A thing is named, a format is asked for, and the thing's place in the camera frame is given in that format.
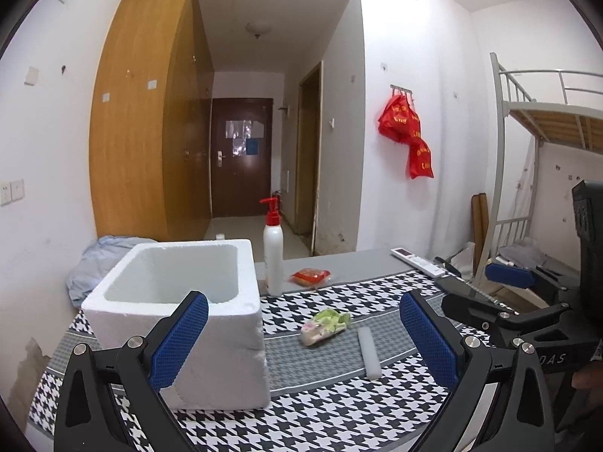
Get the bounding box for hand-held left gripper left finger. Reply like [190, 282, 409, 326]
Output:
[54, 290, 210, 452]

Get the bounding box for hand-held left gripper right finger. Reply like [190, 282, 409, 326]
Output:
[399, 290, 557, 452]

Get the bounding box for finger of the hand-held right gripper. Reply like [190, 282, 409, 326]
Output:
[440, 293, 572, 341]
[485, 263, 581, 305]

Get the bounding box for white foam box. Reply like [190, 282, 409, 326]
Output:
[81, 238, 270, 412]

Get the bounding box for person's right hand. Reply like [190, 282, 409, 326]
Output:
[571, 367, 603, 394]

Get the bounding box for grey cloth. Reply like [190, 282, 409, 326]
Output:
[499, 240, 552, 269]

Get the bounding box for black smartphone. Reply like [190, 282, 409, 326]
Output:
[434, 275, 495, 303]

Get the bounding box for wooden planks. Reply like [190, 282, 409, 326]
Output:
[472, 192, 491, 288]

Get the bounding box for grey foam stick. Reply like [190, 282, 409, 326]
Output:
[357, 327, 381, 380]

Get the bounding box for white remote control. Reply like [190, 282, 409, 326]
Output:
[391, 247, 446, 278]

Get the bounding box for light blue cloth bundle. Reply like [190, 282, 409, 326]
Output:
[66, 237, 156, 309]

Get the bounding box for white lotion bottle red pump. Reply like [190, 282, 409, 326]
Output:
[259, 197, 285, 298]

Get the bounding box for red snack packet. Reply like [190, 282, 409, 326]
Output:
[289, 267, 332, 289]

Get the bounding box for white metal bunk bed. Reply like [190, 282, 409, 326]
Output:
[490, 52, 603, 302]

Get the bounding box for dark brown door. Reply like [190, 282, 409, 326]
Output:
[210, 97, 274, 220]

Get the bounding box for red plastic bags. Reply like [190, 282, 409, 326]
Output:
[378, 94, 435, 180]

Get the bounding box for paper notices on door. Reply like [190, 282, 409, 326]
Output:
[225, 120, 265, 156]

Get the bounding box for wooden wardrobe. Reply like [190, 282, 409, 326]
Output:
[89, 0, 215, 241]

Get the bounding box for wooden side door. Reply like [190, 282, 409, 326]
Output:
[294, 61, 325, 236]

